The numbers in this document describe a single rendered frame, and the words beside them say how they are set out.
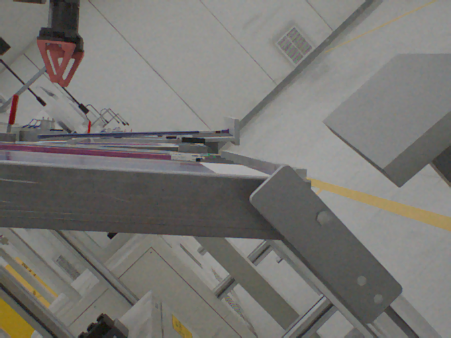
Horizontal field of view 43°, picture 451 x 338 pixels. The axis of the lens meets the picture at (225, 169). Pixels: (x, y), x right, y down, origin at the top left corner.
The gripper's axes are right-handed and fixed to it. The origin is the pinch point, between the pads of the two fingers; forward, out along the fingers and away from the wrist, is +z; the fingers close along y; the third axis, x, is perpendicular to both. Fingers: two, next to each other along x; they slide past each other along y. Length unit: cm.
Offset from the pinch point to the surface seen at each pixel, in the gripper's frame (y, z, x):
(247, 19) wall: -752, -170, 133
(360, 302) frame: 64, 23, 40
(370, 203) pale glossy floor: -125, 32, 112
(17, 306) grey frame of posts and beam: -9.4, 47.8, -7.6
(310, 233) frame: 64, 17, 35
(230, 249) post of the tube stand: -38, 39, 41
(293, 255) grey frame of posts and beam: -10, 34, 52
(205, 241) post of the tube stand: -38, 37, 34
